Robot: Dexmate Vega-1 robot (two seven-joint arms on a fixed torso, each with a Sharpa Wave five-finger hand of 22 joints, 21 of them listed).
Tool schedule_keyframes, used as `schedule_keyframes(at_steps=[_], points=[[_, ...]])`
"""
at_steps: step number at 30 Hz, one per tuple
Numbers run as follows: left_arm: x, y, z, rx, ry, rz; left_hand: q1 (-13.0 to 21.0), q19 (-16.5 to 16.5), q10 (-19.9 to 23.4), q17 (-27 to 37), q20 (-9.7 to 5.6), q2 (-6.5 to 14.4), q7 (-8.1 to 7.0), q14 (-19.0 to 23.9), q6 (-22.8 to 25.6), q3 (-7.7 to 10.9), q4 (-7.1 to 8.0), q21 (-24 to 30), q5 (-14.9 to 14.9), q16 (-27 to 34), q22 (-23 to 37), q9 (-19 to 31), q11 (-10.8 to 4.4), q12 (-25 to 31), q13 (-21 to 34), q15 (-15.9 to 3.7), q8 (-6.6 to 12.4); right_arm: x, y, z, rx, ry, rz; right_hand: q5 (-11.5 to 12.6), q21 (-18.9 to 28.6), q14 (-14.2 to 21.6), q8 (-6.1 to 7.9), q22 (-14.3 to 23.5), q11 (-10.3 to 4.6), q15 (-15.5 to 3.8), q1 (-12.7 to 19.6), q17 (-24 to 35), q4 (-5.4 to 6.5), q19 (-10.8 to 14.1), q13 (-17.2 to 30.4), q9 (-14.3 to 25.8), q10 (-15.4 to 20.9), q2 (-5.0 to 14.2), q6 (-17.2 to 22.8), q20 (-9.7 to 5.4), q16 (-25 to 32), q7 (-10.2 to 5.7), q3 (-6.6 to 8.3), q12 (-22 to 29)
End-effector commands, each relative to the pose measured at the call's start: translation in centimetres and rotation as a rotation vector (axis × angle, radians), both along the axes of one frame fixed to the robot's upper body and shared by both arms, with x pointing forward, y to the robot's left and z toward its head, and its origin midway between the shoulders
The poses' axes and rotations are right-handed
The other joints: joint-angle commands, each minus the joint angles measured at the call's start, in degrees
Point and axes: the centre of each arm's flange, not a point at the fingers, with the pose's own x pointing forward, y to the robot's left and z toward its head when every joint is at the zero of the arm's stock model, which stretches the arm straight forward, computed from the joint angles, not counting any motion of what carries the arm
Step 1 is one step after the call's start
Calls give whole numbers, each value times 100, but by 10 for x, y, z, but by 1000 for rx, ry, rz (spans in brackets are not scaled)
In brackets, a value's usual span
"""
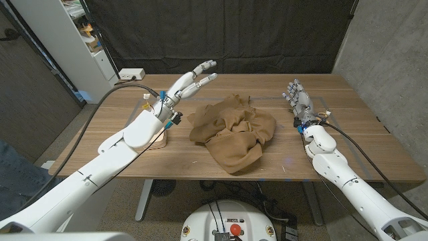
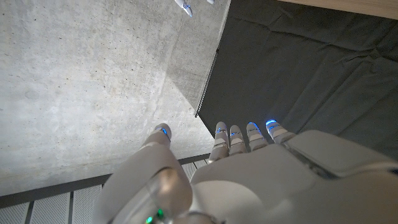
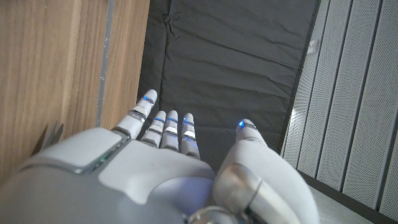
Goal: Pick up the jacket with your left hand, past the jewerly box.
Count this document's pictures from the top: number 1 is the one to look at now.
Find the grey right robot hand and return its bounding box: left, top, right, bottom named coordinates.
left=281, top=78, right=324, bottom=131

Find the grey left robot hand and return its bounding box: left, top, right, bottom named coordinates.
left=154, top=59, right=219, bottom=122

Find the brown jacket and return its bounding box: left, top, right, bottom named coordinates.
left=187, top=93, right=278, bottom=175

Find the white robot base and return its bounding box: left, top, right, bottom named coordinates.
left=180, top=199, right=278, bottom=241

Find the white power strip box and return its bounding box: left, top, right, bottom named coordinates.
left=118, top=68, right=146, bottom=81

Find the cardboard box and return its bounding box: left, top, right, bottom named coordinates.
left=87, top=36, right=103, bottom=53

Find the black backdrop curtain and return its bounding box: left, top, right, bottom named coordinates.
left=83, top=0, right=360, bottom=75

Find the black backdrop stand pole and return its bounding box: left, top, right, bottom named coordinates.
left=79, top=0, right=121, bottom=80
left=347, top=0, right=360, bottom=20

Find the round black floor fan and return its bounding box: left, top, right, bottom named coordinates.
left=150, top=179, right=177, bottom=197

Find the white table leg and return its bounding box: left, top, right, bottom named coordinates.
left=302, top=182, right=324, bottom=227
left=134, top=179, right=154, bottom=222

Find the white shelf cabinet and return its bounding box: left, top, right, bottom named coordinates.
left=9, top=0, right=120, bottom=104

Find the person leg in jeans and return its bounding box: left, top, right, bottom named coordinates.
left=0, top=140, right=64, bottom=222

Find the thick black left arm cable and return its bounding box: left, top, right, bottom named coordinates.
left=13, top=82, right=161, bottom=214

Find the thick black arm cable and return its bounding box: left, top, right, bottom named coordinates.
left=13, top=82, right=161, bottom=214
left=322, top=120, right=428, bottom=222

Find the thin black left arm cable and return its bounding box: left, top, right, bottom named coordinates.
left=95, top=128, right=169, bottom=188

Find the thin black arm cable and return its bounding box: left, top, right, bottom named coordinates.
left=302, top=133, right=381, bottom=241
left=95, top=128, right=169, bottom=188

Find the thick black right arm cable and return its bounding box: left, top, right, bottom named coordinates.
left=322, top=120, right=428, bottom=222

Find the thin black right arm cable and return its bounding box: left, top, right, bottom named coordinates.
left=302, top=133, right=381, bottom=241

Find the black floor cable bundle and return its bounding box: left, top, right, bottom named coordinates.
left=200, top=180, right=288, bottom=222

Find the black door handle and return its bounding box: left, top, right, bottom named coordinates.
left=0, top=28, right=20, bottom=42

